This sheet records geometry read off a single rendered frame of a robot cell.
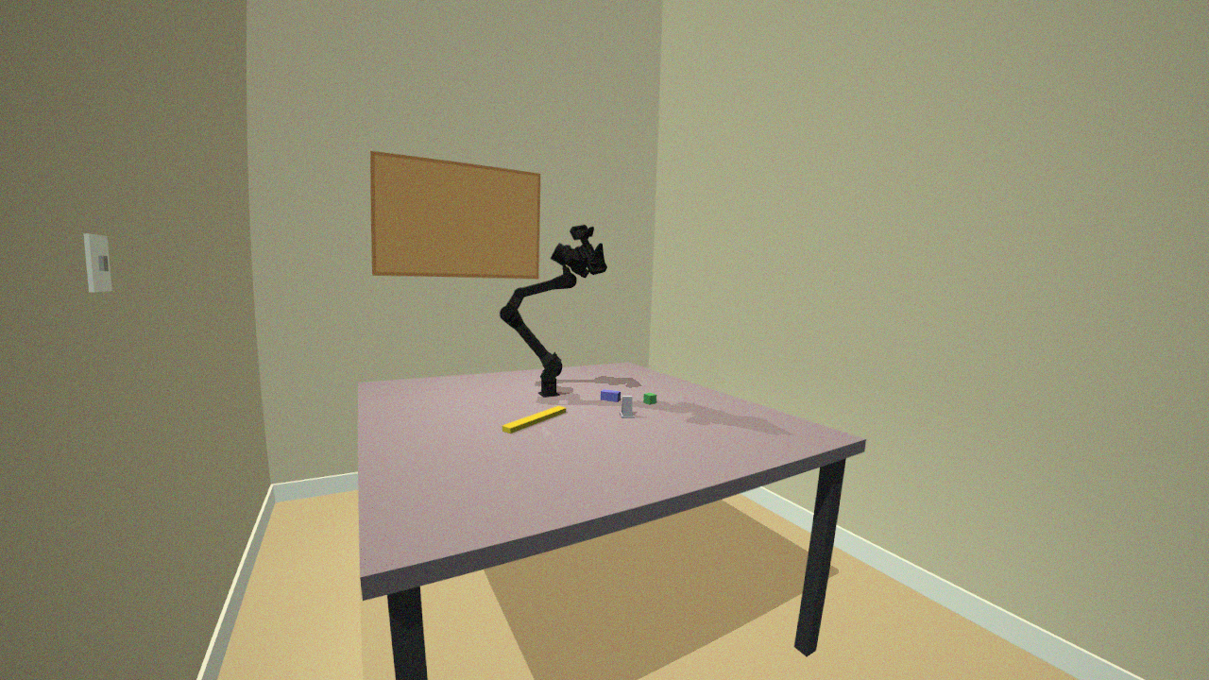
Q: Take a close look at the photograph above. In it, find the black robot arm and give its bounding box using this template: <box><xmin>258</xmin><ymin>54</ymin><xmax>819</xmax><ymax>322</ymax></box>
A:
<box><xmin>501</xmin><ymin>243</ymin><xmax>589</xmax><ymax>398</ymax></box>

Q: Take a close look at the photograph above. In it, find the yellow long bar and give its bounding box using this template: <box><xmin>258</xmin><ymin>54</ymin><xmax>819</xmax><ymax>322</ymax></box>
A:
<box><xmin>502</xmin><ymin>407</ymin><xmax>566</xmax><ymax>434</ymax></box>

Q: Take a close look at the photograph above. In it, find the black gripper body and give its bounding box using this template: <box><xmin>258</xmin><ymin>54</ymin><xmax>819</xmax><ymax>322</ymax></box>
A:
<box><xmin>569</xmin><ymin>225</ymin><xmax>607</xmax><ymax>275</ymax></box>

